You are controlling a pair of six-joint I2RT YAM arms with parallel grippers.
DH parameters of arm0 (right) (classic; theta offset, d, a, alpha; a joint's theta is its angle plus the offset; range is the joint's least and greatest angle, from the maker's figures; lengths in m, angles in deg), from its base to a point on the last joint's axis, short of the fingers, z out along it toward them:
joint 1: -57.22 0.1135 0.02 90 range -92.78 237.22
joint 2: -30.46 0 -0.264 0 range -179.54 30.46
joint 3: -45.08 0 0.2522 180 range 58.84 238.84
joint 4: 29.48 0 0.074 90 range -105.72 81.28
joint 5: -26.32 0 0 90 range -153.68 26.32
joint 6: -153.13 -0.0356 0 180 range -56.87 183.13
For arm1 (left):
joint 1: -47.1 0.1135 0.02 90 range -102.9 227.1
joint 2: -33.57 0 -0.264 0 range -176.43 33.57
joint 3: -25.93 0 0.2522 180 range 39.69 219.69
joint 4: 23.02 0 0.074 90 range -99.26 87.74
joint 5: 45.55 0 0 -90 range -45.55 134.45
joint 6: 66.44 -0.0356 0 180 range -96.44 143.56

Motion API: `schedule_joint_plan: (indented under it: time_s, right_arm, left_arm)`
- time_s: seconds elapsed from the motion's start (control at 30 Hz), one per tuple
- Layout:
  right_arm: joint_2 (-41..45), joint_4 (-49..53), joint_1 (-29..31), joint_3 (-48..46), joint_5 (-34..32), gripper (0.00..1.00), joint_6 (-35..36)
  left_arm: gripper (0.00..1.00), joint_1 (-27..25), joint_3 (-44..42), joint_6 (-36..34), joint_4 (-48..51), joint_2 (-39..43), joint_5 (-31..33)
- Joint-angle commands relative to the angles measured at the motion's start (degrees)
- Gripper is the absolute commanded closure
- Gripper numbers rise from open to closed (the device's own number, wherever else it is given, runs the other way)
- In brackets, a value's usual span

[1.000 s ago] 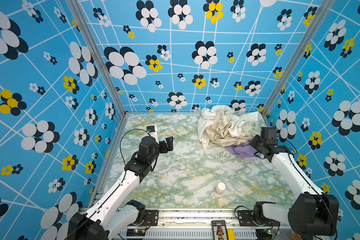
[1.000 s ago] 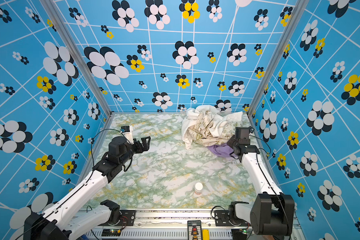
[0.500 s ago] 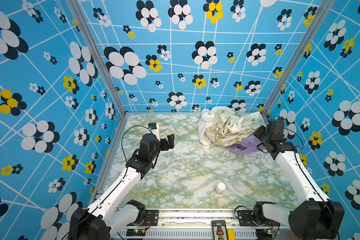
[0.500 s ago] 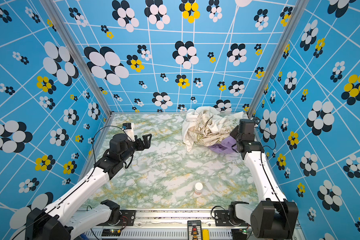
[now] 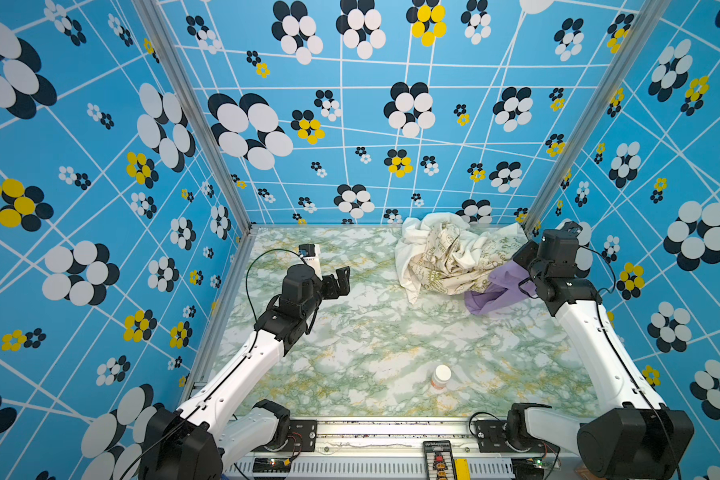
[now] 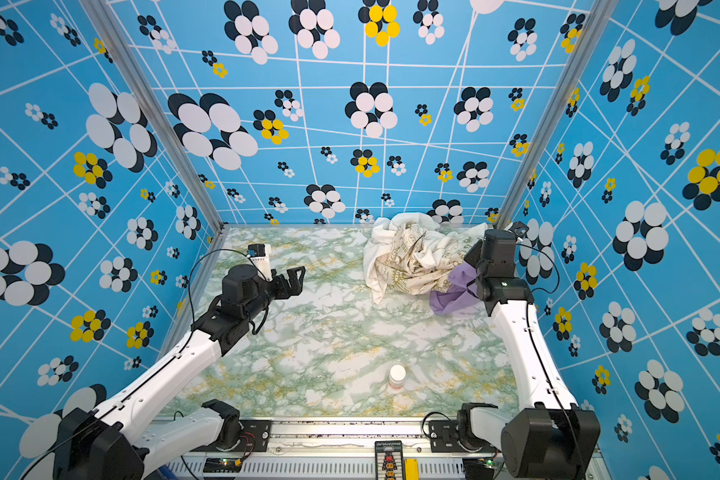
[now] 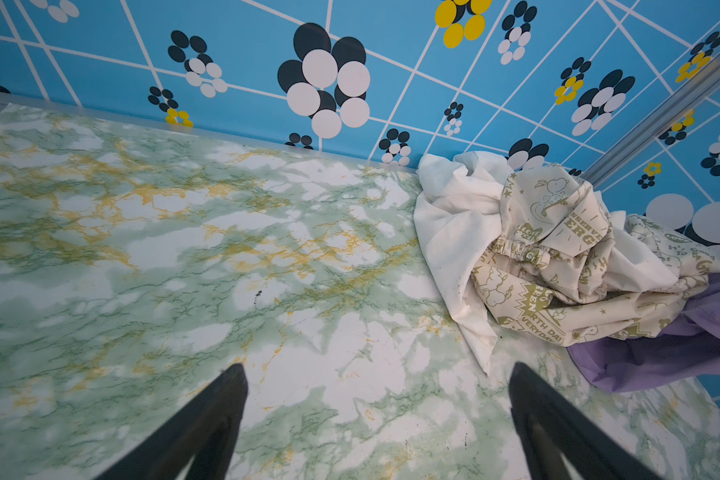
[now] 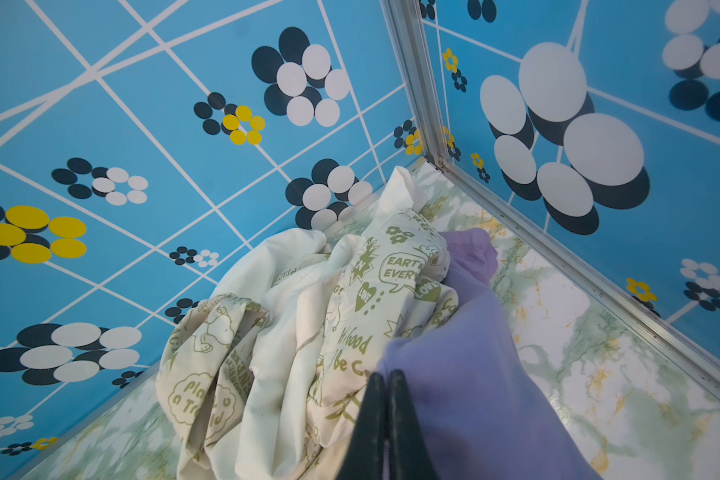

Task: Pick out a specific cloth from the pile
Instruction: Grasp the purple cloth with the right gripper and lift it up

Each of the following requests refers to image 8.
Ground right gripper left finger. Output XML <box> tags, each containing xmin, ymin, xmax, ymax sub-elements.
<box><xmin>336</xmin><ymin>373</ymin><xmax>387</xmax><ymax>480</ymax></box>

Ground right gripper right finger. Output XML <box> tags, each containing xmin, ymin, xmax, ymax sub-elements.
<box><xmin>387</xmin><ymin>370</ymin><xmax>438</xmax><ymax>480</ymax></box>

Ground purple cloth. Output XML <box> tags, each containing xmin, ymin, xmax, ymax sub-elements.
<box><xmin>377</xmin><ymin>229</ymin><xmax>598</xmax><ymax>479</ymax></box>

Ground white printed cloth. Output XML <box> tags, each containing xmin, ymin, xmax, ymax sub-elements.
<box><xmin>156</xmin><ymin>168</ymin><xmax>459</xmax><ymax>479</ymax></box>

